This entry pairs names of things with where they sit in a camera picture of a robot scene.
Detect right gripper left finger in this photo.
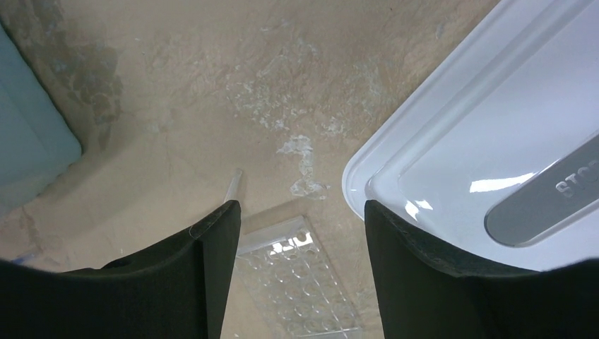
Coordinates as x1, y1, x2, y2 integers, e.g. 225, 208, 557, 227
1, 200, 241, 338

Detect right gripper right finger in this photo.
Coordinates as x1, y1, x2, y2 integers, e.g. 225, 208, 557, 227
364, 200, 598, 338

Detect clear well plate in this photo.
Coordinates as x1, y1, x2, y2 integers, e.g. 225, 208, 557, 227
235, 215, 363, 338

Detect clear glass funnel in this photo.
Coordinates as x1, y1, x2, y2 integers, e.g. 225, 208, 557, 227
224, 169, 243, 202

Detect white tub lid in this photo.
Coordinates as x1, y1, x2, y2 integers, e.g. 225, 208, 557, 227
342, 1, 598, 271

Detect teal plastic tub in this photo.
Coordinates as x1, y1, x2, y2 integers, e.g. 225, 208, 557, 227
1, 31, 82, 215

